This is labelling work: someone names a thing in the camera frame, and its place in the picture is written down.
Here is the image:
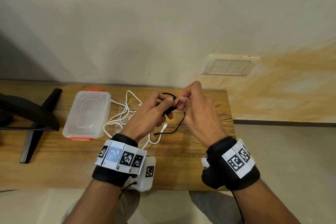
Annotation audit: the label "transparent plastic box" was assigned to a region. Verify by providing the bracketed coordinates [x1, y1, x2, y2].
[62, 89, 112, 141]

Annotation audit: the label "person's left hand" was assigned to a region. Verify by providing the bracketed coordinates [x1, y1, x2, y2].
[119, 90, 178, 143]

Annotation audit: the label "black camera cable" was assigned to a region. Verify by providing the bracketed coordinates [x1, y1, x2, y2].
[118, 181, 138, 201]
[231, 190, 245, 224]

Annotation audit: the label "person's left forearm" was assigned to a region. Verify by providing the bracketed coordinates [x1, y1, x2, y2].
[64, 179, 131, 224]

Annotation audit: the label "beige wall plate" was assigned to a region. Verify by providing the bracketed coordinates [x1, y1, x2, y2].
[201, 54, 261, 77]

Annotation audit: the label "black twist ties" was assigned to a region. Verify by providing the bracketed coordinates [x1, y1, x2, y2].
[215, 103, 235, 122]

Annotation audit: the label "person's right forearm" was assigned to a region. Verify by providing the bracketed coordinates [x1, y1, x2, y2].
[231, 179, 300, 224]

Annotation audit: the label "person's right hand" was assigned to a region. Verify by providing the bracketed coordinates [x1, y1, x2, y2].
[173, 81, 230, 150]

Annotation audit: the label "white charging cable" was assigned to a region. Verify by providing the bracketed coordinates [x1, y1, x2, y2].
[118, 108, 169, 145]

